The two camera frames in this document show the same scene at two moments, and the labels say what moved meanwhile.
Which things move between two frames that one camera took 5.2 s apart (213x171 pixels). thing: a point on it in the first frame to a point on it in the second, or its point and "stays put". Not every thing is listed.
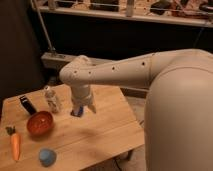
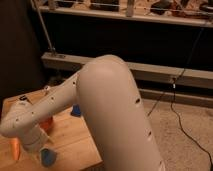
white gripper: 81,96 to 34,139
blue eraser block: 80,112 stays put
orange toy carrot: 16,142 stays put
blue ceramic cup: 47,157 stays put
